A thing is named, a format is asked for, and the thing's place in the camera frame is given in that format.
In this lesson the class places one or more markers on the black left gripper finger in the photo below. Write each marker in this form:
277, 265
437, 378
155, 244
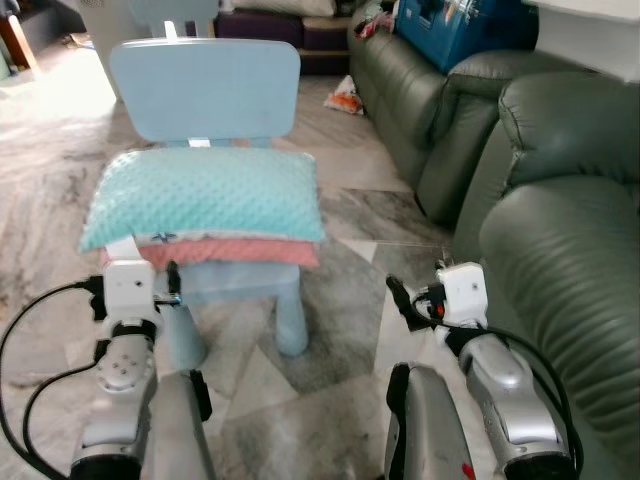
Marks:
173, 275

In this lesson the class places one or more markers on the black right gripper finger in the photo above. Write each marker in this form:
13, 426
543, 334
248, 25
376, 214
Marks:
398, 295

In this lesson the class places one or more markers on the teal dotted pillow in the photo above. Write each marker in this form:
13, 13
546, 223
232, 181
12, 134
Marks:
200, 195

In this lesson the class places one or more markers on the green leather sofa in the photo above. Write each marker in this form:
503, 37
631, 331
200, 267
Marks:
400, 110
570, 250

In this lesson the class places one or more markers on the pink cushion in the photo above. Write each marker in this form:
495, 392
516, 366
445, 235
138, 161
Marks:
230, 253

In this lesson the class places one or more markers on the black left robot foot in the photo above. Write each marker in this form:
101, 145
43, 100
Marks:
201, 395

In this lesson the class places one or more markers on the black robot foot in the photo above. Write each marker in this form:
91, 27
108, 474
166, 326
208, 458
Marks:
395, 420
201, 395

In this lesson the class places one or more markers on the black right robot foot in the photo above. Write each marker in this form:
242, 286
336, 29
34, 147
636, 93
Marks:
395, 420

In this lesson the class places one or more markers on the silver right robot leg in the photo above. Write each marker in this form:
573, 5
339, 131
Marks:
435, 430

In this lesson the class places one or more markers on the light blue plastic chair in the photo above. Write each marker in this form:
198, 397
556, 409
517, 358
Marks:
175, 12
200, 90

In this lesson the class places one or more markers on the orange white snack bag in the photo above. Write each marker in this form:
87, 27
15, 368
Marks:
345, 98

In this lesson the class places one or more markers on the dark purple bench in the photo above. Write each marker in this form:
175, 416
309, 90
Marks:
270, 35

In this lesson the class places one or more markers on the blue plastic box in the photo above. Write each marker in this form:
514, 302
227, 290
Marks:
460, 30

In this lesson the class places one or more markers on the colourful cloth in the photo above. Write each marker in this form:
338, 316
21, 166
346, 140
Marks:
375, 22

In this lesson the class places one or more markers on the brown wooden furniture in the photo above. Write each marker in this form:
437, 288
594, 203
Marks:
15, 45

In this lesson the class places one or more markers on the beige cushion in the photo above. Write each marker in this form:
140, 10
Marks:
285, 7

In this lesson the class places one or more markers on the white ledge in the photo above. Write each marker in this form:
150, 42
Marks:
590, 35

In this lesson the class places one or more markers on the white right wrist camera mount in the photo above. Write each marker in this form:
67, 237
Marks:
465, 292

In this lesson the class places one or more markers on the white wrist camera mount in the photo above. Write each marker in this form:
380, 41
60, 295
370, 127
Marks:
130, 290
465, 292

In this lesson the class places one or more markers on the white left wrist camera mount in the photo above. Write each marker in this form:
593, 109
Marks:
130, 290

